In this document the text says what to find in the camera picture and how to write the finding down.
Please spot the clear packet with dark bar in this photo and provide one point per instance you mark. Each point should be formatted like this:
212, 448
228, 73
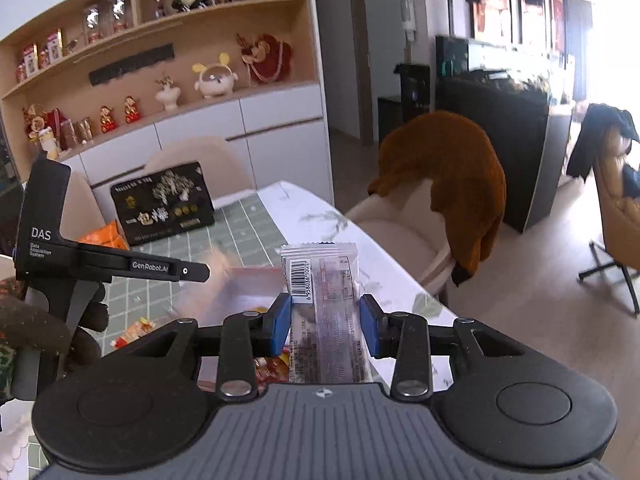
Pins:
327, 290

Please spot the person's left hand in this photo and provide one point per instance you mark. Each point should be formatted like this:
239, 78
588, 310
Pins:
35, 327

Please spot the black gift box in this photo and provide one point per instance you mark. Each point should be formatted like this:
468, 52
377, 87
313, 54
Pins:
162, 202

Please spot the red snack packet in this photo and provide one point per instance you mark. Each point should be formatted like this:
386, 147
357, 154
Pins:
272, 367

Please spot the orange snack packet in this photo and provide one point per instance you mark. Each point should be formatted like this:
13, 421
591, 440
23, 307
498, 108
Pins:
137, 332

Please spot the small red gold figurine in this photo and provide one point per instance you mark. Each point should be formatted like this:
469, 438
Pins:
106, 120
131, 110

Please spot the small red box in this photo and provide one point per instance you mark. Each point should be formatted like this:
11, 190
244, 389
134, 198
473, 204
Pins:
54, 47
30, 61

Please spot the white vase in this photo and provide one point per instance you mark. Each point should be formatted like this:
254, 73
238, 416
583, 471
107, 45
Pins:
167, 97

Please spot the red round ornament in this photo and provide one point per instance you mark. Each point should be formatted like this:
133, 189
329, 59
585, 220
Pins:
265, 60

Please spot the orange tissue pack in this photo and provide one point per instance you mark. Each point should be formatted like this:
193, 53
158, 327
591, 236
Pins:
107, 237

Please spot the red wall picture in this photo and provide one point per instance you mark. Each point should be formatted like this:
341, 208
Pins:
557, 22
530, 7
487, 0

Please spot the glass jar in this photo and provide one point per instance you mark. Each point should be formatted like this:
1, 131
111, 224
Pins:
92, 25
120, 14

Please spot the black water dispenser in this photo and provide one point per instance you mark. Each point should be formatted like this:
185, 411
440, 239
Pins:
407, 100

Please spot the pink cardboard box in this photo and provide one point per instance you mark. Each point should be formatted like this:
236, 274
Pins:
240, 285

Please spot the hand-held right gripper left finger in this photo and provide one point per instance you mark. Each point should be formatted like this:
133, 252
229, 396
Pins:
281, 324

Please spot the dark clothing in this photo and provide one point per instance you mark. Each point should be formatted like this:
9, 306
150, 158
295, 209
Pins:
600, 130

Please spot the white plush toy yellow ears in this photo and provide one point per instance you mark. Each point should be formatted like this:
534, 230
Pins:
215, 80

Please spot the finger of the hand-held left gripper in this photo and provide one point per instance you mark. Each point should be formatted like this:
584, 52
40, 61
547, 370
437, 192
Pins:
170, 269

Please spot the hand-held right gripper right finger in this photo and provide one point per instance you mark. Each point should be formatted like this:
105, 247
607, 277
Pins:
369, 325

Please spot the wooden shelf cabinet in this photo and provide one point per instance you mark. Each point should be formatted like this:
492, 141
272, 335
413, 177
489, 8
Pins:
210, 110

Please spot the black fish tank cabinet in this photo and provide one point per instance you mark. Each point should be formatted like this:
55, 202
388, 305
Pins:
495, 125

